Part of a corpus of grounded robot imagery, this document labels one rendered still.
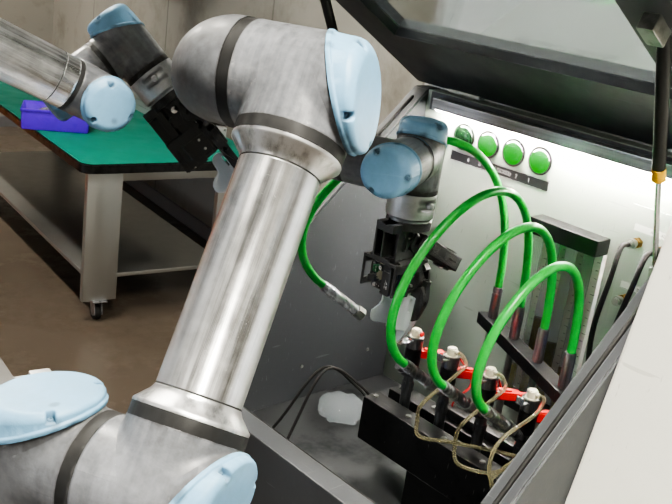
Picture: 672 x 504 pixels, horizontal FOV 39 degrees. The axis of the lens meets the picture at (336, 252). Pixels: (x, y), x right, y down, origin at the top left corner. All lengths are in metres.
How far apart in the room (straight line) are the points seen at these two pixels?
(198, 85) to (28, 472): 0.40
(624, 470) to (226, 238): 0.70
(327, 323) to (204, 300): 1.01
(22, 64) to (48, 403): 0.55
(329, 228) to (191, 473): 1.01
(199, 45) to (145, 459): 0.41
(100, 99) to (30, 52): 0.11
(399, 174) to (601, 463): 0.49
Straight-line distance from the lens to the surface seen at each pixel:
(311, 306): 1.83
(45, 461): 0.91
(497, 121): 1.74
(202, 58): 0.97
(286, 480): 1.48
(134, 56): 1.49
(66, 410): 0.90
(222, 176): 1.48
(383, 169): 1.29
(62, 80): 1.34
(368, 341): 1.99
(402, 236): 1.43
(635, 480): 1.36
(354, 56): 0.92
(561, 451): 1.34
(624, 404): 1.36
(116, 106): 1.35
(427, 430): 1.55
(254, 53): 0.94
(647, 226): 1.61
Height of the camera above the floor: 1.71
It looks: 18 degrees down
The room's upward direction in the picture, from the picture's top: 8 degrees clockwise
